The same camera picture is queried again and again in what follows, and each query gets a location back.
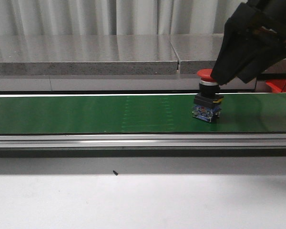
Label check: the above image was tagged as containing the green conveyor belt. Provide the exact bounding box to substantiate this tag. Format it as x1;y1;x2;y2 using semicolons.
0;94;286;135

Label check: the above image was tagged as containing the grey stone countertop slab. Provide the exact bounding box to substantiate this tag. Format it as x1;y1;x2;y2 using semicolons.
0;34;223;76

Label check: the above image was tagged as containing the aluminium conveyor frame rail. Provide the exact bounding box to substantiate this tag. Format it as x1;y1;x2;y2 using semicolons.
0;133;286;148

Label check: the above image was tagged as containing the red plastic tray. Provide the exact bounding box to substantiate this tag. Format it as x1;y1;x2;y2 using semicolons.
266;79;286;93

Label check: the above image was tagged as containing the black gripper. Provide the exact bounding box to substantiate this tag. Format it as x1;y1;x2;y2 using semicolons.
211;0;286;85

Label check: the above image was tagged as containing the white pleated curtain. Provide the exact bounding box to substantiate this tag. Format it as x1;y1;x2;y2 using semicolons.
0;0;239;35

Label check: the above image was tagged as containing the red mushroom button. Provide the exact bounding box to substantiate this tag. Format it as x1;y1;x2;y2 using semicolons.
192;69;224;123

